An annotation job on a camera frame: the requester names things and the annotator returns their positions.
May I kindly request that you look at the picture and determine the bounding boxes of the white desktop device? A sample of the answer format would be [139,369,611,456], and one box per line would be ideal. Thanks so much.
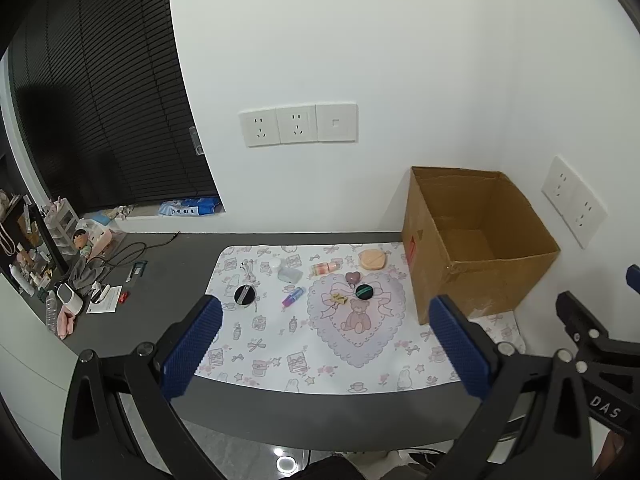
[54,283,84,317]

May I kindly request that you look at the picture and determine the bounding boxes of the white mini drawer organiser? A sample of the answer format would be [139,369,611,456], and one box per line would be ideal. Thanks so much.
[42,197,81,257]

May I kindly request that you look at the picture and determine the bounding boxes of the white paper card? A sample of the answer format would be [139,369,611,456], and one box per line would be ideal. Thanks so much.
[85,284,124,315]

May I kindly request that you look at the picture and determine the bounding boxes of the white earphone cable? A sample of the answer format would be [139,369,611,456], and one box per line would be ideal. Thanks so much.
[239,259,261,292]

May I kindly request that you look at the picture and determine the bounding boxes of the pink striped small bottle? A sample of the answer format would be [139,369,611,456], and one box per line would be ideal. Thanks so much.
[310,258,345,277]

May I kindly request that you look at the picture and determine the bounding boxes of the black desk rack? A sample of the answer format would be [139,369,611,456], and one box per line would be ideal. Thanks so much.
[0,194,71,297]

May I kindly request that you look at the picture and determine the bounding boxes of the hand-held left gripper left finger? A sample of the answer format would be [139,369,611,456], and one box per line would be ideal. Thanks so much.
[61,294,236,480]

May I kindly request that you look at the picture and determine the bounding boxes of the pink cloth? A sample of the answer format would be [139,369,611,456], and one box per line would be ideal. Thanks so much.
[54,310,77,341]

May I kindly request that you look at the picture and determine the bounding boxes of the peach round powder puff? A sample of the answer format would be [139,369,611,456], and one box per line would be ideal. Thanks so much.
[358,249,389,271]

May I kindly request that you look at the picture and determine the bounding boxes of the brown cardboard box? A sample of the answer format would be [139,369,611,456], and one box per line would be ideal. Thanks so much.
[401,166,561,326]

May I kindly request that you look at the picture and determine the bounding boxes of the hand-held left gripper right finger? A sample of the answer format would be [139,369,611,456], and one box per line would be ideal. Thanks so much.
[420,294,594,480]

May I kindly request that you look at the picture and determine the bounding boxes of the small doll figure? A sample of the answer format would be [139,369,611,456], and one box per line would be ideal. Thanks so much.
[72,228,94,259]

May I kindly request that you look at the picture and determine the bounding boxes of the black cable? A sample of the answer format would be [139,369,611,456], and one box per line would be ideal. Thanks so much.
[89,230,181,282]

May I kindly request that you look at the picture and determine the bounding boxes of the printed teddy bear mat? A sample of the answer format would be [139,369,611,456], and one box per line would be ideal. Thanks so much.
[194,242,527,396]

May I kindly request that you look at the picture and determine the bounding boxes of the clear pink storage box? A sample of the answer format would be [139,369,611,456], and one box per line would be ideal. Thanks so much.
[87,225,127,259]

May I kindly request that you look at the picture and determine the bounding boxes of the black window blinds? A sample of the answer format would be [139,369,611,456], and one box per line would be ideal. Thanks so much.
[9,0,221,212]

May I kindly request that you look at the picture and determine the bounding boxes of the clear plastic cup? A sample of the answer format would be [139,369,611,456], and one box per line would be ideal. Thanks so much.
[277,260,304,284]

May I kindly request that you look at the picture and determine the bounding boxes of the blue and white packet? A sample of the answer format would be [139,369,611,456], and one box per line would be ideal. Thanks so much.
[158,198,222,217]

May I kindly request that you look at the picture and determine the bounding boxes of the clear water bottle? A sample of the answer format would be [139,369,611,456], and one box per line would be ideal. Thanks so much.
[44,289,64,334]

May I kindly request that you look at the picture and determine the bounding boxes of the white wall data plate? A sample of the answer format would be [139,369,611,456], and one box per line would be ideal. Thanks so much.
[315,103,359,144]

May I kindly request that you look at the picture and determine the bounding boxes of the grey cloth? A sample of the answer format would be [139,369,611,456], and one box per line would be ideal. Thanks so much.
[69,259,109,294]

